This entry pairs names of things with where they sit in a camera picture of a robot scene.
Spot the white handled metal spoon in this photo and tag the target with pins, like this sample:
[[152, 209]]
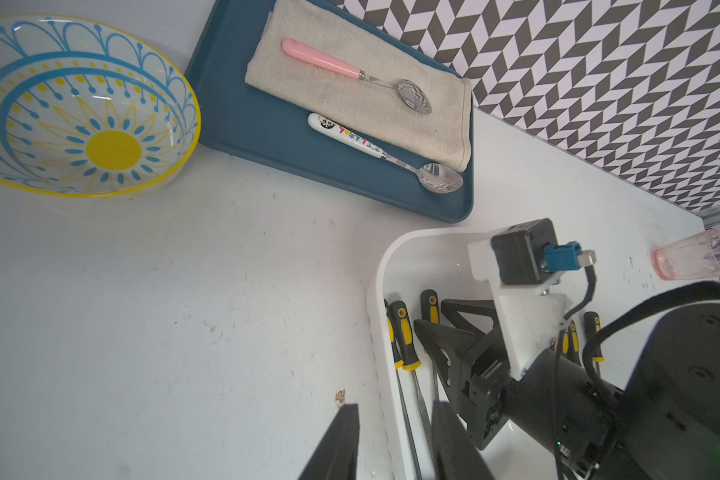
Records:
[[433, 176]]

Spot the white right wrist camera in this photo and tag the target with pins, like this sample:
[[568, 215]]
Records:
[[520, 263]]

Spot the beige folded cloth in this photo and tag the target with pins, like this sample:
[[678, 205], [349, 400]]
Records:
[[442, 136]]

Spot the pink translucent cup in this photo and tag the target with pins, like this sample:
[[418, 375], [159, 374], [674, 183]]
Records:
[[693, 258]]

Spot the pink handled slotted spoon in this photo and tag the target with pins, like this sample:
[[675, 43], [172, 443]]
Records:
[[408, 92]]

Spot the blue yellow patterned bowl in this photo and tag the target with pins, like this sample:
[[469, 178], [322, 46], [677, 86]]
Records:
[[90, 111]]

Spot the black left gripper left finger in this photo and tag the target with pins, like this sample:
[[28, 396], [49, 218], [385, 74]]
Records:
[[336, 456]]

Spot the teal rectangular tray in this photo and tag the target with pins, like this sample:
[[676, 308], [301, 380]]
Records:
[[243, 121]]

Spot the white plastic storage box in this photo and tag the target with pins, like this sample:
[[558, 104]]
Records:
[[434, 259]]

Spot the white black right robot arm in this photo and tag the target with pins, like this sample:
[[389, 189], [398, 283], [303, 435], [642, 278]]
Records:
[[665, 424]]

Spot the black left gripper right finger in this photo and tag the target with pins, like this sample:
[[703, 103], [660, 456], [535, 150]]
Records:
[[454, 455]]

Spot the black yellow file tool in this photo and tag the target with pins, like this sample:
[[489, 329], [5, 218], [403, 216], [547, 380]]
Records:
[[403, 334], [592, 326], [568, 345], [431, 312], [398, 362]]

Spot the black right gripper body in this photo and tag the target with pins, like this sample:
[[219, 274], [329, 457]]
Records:
[[470, 358]]

